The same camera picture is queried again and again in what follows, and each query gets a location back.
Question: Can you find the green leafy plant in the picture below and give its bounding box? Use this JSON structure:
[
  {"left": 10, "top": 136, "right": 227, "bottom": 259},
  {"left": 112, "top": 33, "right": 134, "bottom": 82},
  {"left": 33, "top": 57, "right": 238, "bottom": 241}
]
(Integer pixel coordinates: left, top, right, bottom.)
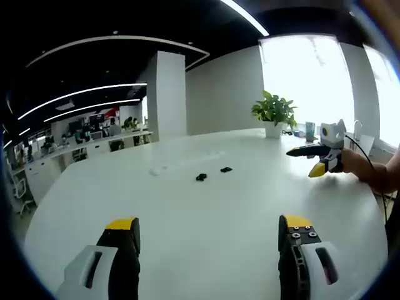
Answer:
[{"left": 251, "top": 90, "right": 298, "bottom": 129}]

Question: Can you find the person's right hand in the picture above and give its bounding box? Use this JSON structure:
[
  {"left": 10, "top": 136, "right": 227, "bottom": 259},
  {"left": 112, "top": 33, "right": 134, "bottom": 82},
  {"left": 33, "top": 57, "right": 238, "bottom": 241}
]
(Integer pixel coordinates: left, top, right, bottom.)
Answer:
[{"left": 342, "top": 148, "right": 367, "bottom": 181}]

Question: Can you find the long white office counter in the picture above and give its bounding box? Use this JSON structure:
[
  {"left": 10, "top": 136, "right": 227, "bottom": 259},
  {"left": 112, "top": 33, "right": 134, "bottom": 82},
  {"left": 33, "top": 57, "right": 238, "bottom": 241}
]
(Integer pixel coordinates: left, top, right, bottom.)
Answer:
[{"left": 23, "top": 129, "right": 154, "bottom": 201}]

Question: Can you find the white plant pot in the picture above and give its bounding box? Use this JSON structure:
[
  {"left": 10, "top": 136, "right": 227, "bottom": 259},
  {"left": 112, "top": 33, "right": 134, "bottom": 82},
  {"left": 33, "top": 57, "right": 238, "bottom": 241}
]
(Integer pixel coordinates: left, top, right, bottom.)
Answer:
[{"left": 264, "top": 121, "right": 284, "bottom": 139}]

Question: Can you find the straight ceiling light strip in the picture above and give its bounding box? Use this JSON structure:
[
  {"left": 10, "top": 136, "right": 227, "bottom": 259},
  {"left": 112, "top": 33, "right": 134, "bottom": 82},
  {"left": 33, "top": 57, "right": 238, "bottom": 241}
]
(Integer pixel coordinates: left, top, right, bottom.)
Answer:
[{"left": 218, "top": 0, "right": 270, "bottom": 37}]

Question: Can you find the white power strip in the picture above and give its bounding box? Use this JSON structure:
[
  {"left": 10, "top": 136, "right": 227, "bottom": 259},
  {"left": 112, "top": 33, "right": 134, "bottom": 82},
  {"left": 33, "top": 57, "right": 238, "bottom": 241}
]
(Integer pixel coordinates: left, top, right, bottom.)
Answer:
[{"left": 149, "top": 149, "right": 226, "bottom": 178}]

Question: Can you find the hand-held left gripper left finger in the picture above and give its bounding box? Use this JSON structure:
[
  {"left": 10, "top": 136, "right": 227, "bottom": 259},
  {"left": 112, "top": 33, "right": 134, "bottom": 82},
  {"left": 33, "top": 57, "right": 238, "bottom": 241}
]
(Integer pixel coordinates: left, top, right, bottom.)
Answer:
[{"left": 56, "top": 216, "right": 141, "bottom": 300}]

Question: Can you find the teal cup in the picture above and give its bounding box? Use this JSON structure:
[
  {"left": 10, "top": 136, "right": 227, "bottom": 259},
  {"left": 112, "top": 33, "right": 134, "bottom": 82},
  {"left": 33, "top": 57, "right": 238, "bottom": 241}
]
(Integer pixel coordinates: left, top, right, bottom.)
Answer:
[{"left": 304, "top": 121, "right": 317, "bottom": 142}]

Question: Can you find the curved ceiling light strip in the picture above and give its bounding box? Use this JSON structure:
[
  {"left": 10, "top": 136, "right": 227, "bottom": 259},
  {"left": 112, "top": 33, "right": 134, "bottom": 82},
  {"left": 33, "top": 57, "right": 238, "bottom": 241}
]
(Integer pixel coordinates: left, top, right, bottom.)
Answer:
[
  {"left": 43, "top": 99, "right": 141, "bottom": 123},
  {"left": 17, "top": 82, "right": 148, "bottom": 121}
]

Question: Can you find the white office chair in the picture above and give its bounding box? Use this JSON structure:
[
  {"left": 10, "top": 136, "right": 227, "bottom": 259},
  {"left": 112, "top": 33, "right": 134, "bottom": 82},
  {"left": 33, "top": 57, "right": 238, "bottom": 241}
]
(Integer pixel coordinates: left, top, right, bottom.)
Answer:
[{"left": 11, "top": 170, "right": 33, "bottom": 217}]

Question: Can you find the person in black shirt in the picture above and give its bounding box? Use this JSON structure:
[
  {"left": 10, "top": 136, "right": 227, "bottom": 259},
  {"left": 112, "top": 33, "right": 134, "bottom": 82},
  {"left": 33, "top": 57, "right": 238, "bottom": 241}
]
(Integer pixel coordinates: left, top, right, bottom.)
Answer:
[{"left": 384, "top": 190, "right": 400, "bottom": 260}]

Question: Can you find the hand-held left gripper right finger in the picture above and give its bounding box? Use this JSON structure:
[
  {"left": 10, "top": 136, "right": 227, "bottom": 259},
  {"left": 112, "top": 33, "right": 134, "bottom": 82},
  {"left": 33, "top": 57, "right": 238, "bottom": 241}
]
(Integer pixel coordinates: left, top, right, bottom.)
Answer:
[{"left": 277, "top": 214, "right": 342, "bottom": 300}]

